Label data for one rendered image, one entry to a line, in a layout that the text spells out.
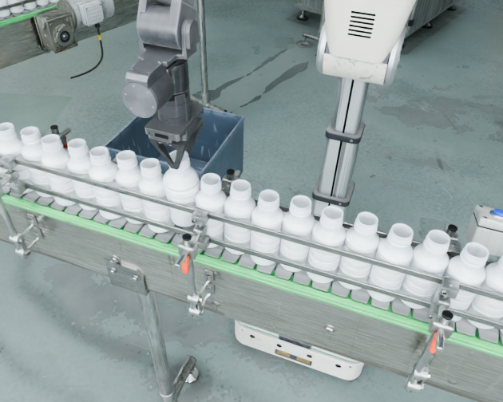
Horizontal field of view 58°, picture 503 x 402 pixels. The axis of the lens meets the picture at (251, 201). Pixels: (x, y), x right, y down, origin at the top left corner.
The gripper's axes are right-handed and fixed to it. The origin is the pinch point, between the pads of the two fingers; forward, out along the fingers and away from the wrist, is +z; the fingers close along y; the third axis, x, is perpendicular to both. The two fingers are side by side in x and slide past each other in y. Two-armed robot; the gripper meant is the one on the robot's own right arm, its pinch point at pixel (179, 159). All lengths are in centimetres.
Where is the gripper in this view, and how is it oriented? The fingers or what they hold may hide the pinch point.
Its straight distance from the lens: 86.4
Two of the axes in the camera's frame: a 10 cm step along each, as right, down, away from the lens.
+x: 9.4, 2.5, -2.5
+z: -0.2, 7.5, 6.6
